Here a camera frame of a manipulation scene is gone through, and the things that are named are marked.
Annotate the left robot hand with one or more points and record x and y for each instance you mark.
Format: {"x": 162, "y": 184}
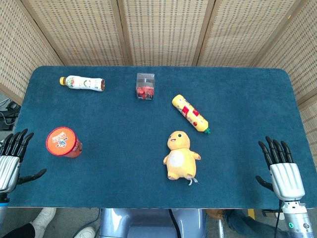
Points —
{"x": 8, "y": 168}

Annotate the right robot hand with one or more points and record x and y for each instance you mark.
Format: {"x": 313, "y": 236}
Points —
{"x": 286, "y": 178}

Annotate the yellow plush toy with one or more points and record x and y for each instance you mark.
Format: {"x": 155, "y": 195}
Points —
{"x": 179, "y": 158}

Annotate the yellow floor tape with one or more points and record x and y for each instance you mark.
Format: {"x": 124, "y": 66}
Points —
{"x": 251, "y": 213}

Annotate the orange instant noodle cup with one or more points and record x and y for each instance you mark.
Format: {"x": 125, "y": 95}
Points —
{"x": 62, "y": 142}

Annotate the white shoe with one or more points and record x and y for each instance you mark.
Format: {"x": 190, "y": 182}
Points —
{"x": 85, "y": 233}
{"x": 43, "y": 218}

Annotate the blue jeans leg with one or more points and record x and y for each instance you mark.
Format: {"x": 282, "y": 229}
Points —
{"x": 245, "y": 225}

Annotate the black trouser leg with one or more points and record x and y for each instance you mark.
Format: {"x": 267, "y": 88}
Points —
{"x": 18, "y": 231}

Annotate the brown shoe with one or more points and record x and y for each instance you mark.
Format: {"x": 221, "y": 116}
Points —
{"x": 218, "y": 213}

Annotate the white bottle yellow cap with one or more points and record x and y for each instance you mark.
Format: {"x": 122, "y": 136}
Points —
{"x": 81, "y": 83}

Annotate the blue felt table mat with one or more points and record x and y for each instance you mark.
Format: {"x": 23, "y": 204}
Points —
{"x": 123, "y": 173}

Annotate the yellow bottle green cap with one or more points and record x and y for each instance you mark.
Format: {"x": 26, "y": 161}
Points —
{"x": 189, "y": 111}

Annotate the silver blue robot torso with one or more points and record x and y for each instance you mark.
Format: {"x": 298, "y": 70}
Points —
{"x": 148, "y": 223}

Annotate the clear box red contents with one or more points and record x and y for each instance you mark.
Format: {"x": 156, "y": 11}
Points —
{"x": 145, "y": 88}

